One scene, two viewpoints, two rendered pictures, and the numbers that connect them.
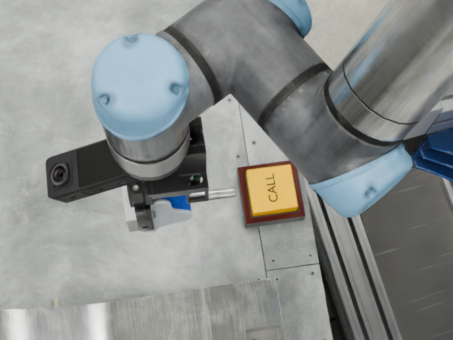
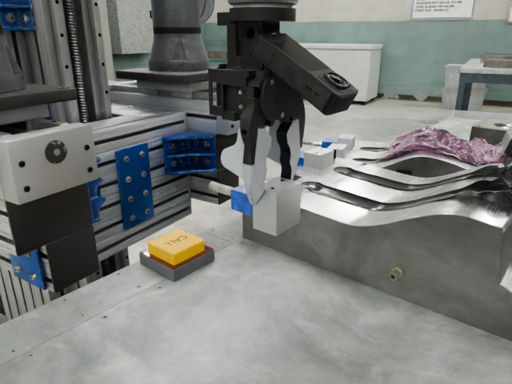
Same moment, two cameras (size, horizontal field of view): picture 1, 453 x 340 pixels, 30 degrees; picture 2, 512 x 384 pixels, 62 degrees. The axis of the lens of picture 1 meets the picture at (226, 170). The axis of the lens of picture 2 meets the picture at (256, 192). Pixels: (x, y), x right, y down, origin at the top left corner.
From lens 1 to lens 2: 1.06 m
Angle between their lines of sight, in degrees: 80
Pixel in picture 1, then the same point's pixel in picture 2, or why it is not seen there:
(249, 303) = not seen: hidden behind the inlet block
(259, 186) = (180, 244)
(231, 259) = (243, 256)
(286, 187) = (169, 236)
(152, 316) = (330, 209)
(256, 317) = not seen: hidden behind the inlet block
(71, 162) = (319, 74)
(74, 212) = (321, 343)
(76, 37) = not seen: outside the picture
